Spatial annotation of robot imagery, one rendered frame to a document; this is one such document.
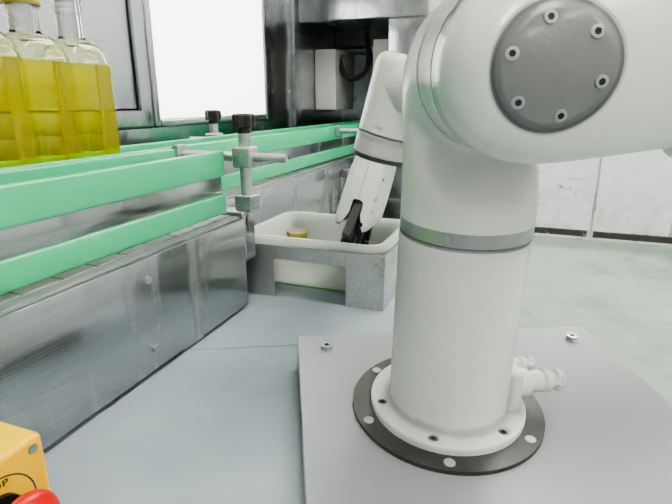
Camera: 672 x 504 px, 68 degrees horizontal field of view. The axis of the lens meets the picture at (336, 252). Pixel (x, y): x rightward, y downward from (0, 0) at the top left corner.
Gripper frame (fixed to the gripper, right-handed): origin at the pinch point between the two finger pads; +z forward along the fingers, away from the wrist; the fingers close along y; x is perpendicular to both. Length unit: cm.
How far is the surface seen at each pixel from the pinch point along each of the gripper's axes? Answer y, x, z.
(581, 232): -351, 93, 53
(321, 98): -87, -42, -13
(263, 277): 6.2, -10.5, 5.6
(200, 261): 21.3, -12.3, -1.2
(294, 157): -30.2, -24.3, -4.6
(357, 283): 6.4, 3.3, 1.1
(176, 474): 42.1, 0.7, 5.5
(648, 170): -348, 117, -4
